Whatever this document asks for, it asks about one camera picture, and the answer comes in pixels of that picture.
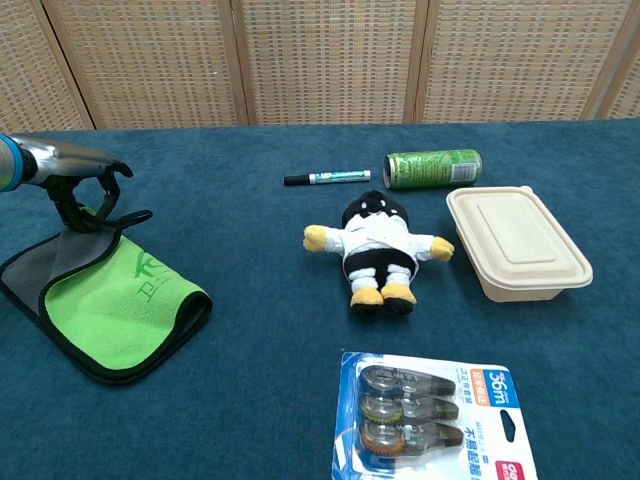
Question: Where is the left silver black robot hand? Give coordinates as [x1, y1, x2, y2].
[20, 134, 154, 235]

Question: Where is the grey cloth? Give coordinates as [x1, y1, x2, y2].
[0, 209, 215, 386]

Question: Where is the dark blue table mat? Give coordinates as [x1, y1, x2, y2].
[0, 118, 640, 480]

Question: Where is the woven bamboo folding screen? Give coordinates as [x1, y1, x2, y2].
[0, 0, 640, 134]

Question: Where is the whiteboard marker pen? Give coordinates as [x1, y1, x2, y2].
[283, 169, 372, 187]

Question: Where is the black white penguin plush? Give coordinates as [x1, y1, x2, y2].
[302, 190, 456, 317]

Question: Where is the green drink can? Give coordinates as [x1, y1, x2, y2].
[383, 148, 484, 191]

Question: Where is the battery blister pack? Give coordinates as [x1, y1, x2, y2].
[329, 350, 540, 480]

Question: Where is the beige lidded lunch box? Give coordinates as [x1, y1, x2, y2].
[445, 185, 594, 304]

